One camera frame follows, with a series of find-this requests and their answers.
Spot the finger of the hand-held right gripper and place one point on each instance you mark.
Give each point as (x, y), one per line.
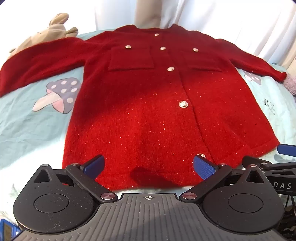
(259, 161)
(288, 148)

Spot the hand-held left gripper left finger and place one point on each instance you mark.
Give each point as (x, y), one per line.
(94, 165)

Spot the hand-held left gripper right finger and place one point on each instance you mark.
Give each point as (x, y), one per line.
(204, 166)

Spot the red knitted coat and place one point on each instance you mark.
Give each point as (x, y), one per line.
(148, 111)

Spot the pink fluffy plush item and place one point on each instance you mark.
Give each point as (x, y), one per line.
(290, 84)

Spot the light blue mushroom print bedsheet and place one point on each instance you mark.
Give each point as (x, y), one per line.
(30, 129)

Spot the blue box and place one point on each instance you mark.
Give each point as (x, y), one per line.
(7, 228)

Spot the beige plush mouse toy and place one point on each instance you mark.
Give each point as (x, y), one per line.
(46, 32)

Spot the white curtain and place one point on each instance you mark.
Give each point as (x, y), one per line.
(208, 20)

